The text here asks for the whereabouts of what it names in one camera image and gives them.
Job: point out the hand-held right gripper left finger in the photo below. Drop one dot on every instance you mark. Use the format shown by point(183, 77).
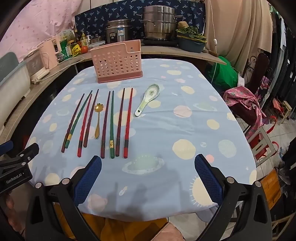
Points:
point(89, 178)

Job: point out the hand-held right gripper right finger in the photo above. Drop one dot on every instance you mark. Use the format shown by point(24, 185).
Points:
point(208, 178)

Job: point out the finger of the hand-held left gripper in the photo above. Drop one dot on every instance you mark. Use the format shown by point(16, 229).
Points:
point(25, 154)
point(5, 147)

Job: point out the red chopstick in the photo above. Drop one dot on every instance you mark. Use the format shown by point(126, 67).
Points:
point(128, 122)
point(85, 125)

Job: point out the dark maroon chopstick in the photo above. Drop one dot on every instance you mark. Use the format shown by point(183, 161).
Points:
point(120, 122)
point(72, 122)
point(106, 125)
point(91, 118)

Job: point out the green chopstick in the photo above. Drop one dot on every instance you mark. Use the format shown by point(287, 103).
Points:
point(112, 125)
point(80, 117)

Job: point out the pink perforated utensil basket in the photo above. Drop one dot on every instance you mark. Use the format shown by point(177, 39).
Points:
point(115, 62)

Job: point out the person's left hand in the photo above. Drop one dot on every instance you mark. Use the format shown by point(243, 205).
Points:
point(10, 208)

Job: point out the gold flower spoon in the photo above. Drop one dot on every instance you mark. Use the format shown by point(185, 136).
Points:
point(98, 125)

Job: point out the white tub with blue rim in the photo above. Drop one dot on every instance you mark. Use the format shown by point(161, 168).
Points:
point(11, 92)

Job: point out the white and red chair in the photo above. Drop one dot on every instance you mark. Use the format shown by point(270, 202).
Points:
point(261, 143)

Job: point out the light blue planet tablecloth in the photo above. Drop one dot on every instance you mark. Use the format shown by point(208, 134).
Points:
point(161, 115)

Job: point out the pink floral bag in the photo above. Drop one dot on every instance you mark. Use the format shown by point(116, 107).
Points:
point(242, 97)

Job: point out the pink electric kettle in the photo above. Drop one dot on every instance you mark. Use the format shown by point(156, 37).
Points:
point(47, 55)

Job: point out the small wooden stool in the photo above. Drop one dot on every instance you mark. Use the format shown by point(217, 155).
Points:
point(286, 109)

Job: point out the white ceramic soup spoon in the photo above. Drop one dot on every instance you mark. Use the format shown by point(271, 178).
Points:
point(152, 89)

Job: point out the green plastic bag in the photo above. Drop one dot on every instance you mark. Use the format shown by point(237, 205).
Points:
point(225, 74)

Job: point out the green tin can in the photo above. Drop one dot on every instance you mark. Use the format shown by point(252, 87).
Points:
point(64, 47)

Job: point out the yellow seasoning packet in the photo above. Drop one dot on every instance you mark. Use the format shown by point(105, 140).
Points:
point(75, 49)

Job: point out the red tomato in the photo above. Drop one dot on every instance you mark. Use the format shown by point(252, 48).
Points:
point(84, 49)

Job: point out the white paper carton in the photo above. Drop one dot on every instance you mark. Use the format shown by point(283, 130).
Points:
point(67, 34)

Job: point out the yellow dish soap bottle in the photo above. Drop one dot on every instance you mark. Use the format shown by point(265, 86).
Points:
point(84, 40)

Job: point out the dark sauce bottle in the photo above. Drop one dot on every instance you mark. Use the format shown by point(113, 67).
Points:
point(76, 36)

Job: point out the pink bed sheet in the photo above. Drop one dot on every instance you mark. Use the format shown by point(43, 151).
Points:
point(41, 23)

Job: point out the dark ornate metal chair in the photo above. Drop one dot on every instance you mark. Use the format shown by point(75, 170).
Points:
point(263, 60)

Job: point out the blue plastic basin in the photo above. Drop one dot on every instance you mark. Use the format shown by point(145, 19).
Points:
point(189, 46)

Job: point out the small lidded steel pot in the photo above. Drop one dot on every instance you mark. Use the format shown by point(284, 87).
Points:
point(97, 39)

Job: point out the yellow plastic strainer basket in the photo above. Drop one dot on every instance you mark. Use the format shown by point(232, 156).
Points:
point(201, 38)

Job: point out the black induction cooktop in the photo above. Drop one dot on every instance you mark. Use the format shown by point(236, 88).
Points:
point(159, 43)

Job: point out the green leafy vegetables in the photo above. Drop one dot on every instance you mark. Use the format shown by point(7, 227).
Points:
point(190, 31)

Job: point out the steel rice cooker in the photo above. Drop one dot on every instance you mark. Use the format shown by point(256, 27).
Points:
point(118, 32)

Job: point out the beige curtain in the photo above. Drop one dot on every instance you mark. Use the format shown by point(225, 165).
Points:
point(238, 30)

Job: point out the row of hanging clothes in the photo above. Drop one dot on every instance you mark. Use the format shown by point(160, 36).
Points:
point(284, 46)

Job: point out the brown root vegetable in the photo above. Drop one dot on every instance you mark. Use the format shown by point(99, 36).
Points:
point(183, 25)

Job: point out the steel steamer pot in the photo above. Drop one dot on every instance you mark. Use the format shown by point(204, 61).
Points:
point(159, 20)

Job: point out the navy printed cloth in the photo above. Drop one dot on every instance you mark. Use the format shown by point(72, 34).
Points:
point(129, 11)

